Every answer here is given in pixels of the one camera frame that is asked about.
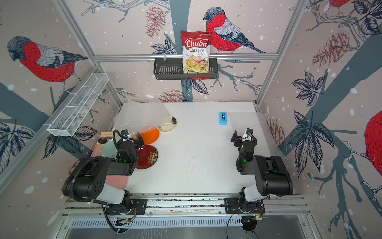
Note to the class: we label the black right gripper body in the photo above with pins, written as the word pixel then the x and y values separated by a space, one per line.
pixel 238 144

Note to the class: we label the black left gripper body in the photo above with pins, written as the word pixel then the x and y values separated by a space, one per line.
pixel 136 146

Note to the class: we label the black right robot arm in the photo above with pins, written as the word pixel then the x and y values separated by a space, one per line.
pixel 271 175

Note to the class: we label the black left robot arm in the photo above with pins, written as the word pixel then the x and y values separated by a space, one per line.
pixel 87 182

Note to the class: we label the stack of bubble wrap sheets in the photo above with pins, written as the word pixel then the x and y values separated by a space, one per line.
pixel 139 117

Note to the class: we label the mint green floral plate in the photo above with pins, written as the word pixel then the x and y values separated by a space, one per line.
pixel 109 150

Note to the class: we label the orange plastic plate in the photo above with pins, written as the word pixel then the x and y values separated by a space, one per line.
pixel 150 136

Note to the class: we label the pink plastic tray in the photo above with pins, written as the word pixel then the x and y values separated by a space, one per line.
pixel 117 181

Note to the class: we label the blue tape dispenser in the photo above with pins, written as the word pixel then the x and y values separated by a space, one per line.
pixel 223 118

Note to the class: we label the cream plate with dark spot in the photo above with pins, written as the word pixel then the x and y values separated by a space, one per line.
pixel 167 124

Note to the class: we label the Chuba cassava chips bag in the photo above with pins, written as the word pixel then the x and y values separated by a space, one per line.
pixel 196 52

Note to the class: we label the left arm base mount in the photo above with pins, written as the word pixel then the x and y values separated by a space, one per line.
pixel 131 207

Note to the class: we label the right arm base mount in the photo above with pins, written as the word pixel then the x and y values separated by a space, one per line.
pixel 232 205

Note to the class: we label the white wire mesh shelf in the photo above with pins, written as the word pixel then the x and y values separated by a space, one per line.
pixel 80 103

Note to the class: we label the black wire wall basket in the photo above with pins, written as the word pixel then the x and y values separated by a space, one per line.
pixel 172 69

